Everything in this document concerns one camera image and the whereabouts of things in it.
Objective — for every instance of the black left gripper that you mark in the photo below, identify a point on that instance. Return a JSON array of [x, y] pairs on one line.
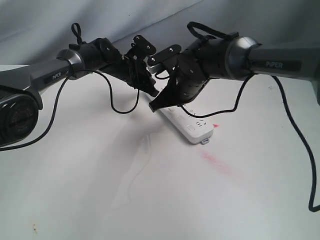
[[133, 71]]

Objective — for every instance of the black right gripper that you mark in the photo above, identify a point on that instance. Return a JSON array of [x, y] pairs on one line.
[[183, 87]]

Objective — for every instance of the white power strip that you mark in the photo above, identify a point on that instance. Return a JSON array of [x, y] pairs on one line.
[[195, 130]]

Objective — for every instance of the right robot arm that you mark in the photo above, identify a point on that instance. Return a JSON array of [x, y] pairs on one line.
[[242, 57]]

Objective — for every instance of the grey backdrop cloth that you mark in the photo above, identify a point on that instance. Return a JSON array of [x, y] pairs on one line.
[[35, 30]]

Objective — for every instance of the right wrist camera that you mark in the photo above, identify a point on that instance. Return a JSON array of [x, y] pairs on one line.
[[163, 60]]

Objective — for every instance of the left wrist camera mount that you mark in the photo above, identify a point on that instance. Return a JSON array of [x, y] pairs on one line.
[[141, 48]]

